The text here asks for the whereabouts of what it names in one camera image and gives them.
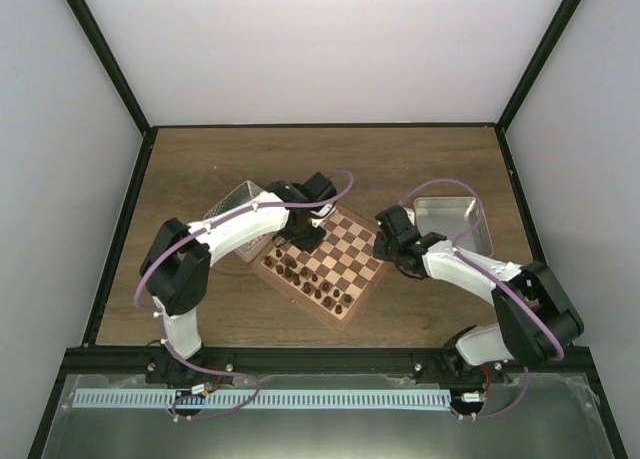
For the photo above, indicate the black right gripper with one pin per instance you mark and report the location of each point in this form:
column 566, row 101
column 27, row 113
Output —
column 380, row 249

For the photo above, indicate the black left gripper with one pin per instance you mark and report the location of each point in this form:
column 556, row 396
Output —
column 309, row 244

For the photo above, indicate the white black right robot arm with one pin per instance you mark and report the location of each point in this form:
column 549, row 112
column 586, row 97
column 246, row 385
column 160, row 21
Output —
column 536, row 320

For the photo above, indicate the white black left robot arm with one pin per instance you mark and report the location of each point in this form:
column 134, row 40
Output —
column 174, row 275

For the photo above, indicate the wooden chess board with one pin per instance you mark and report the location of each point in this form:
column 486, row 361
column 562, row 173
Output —
column 344, row 261

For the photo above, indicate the yellow bear tin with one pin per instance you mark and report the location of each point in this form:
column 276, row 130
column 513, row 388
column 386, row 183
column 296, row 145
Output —
column 451, row 216

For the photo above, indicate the black aluminium frame rail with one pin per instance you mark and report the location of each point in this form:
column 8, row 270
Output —
column 423, row 364

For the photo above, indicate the light blue slotted cable duct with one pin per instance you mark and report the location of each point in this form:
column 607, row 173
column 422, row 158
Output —
column 421, row 400

